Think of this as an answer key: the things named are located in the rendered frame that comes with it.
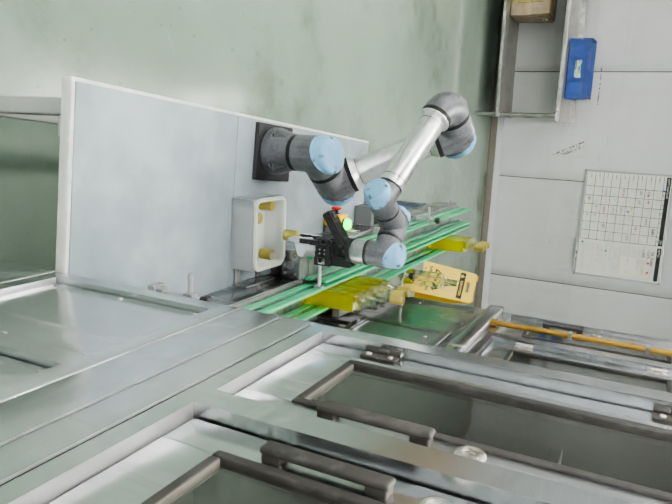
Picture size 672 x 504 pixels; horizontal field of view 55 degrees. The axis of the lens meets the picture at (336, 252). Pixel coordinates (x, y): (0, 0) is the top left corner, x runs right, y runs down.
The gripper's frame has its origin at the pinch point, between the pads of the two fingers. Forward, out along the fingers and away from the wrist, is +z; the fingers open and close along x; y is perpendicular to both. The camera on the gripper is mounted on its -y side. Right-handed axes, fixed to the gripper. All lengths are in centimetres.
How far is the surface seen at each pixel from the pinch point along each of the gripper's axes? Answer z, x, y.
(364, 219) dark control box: 11, 77, 7
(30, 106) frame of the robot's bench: 35, -63, -37
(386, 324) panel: -17, 36, 36
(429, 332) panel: -33, 36, 36
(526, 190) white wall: 41, 607, 53
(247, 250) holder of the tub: 10.9, -9.8, 4.1
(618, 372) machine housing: -94, 44, 41
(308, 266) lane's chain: 4.0, 16.0, 13.6
